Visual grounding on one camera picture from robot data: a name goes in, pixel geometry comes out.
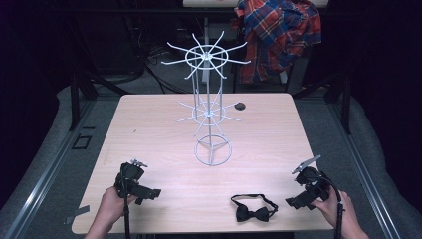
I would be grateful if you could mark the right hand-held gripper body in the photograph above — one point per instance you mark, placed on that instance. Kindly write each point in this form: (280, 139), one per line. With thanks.
(313, 184)

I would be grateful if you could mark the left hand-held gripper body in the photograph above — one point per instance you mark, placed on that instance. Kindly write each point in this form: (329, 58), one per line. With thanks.
(132, 177)

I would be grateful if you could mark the black bow tie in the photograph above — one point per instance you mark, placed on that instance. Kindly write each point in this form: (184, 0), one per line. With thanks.
(252, 212)

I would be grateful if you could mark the person's right hand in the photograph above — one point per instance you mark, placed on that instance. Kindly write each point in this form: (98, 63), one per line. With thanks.
(335, 209)

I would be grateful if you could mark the person's left hand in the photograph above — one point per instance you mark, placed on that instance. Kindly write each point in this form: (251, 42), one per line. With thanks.
(112, 204)

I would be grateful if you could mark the black tape square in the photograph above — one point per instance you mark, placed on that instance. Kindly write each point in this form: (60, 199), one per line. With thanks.
(81, 142)

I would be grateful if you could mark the grey tape strip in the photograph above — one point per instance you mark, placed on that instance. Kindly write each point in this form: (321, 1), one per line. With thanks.
(77, 214)

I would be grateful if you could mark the black metal stand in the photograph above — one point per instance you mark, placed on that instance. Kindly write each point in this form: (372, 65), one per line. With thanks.
(75, 99)
(345, 99)

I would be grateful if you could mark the red blue plaid shirt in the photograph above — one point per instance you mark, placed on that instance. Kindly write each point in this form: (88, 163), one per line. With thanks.
(275, 36)

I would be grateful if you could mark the aluminium floor rail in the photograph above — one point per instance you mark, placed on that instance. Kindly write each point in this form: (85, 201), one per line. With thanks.
(365, 179)
(43, 176)

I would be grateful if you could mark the white metal post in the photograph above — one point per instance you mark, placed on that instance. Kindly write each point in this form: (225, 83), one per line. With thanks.
(206, 43)

